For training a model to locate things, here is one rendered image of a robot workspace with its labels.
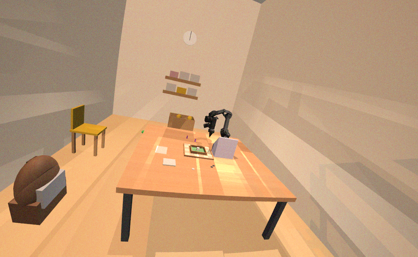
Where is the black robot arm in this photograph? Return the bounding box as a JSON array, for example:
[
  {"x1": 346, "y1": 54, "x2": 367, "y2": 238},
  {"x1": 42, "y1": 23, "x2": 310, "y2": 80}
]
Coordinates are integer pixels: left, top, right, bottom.
[{"x1": 203, "y1": 109, "x2": 232, "y2": 138}]

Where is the white flat square tile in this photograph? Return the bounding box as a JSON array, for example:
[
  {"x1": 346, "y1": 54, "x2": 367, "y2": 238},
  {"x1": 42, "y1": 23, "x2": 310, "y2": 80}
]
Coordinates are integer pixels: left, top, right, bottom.
[{"x1": 163, "y1": 158, "x2": 176, "y2": 166}]

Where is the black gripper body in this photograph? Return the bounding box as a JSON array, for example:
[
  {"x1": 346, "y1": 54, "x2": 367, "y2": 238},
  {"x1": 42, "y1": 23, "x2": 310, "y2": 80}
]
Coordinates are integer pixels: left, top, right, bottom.
[{"x1": 208, "y1": 123, "x2": 215, "y2": 133}]

